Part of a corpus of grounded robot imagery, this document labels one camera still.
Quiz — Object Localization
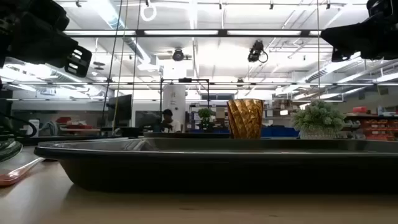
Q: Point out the black rectangular tray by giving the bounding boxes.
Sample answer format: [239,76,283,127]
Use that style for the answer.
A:
[33,136,398,192]

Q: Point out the black computer monitor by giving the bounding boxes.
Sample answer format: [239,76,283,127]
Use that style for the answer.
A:
[106,94,133,123]

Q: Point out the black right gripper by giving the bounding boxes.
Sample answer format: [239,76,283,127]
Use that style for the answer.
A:
[320,0,398,63]

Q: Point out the green potted plant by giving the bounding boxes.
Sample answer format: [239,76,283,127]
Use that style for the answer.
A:
[292,99,346,140]

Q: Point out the shelf with red bins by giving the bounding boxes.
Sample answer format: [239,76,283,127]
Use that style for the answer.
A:
[344,105,398,141]

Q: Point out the black ceiling camera with cable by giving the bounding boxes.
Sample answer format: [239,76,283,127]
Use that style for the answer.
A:
[247,39,269,64]

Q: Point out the white hanging ring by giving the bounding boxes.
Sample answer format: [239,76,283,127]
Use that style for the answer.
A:
[140,2,157,22]

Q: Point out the round black ceiling camera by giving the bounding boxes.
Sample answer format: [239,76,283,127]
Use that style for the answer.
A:
[172,48,185,62]

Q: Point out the white appliance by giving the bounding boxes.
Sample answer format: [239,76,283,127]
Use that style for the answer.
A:
[25,118,41,138]

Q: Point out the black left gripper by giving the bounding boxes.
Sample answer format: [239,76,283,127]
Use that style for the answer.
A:
[0,0,93,78]

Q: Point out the black round plate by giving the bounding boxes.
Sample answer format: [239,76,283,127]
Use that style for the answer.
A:
[0,139,24,163]

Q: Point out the person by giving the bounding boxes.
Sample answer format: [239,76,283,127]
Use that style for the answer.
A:
[159,108,182,134]

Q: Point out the black hanging cable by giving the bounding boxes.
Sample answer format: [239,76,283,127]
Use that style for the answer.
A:
[101,0,124,123]
[131,0,142,129]
[316,0,321,101]

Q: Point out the orange plastic utensil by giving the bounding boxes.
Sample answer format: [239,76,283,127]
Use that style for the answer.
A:
[0,157,45,188]

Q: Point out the small background potted plant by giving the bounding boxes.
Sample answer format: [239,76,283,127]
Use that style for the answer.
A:
[197,107,216,130]

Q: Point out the amber ribbed glass cup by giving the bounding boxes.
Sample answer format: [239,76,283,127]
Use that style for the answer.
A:
[226,98,264,140]

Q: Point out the black metal table frame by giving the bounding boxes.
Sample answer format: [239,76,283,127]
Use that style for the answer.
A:
[18,132,231,146]

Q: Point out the blue storage bins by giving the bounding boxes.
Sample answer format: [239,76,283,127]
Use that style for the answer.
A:
[261,125,300,138]

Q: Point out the overhead light bar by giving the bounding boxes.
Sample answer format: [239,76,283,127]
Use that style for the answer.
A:
[63,29,324,39]

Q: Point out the white pillar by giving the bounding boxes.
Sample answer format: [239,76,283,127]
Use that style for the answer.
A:
[162,84,187,132]

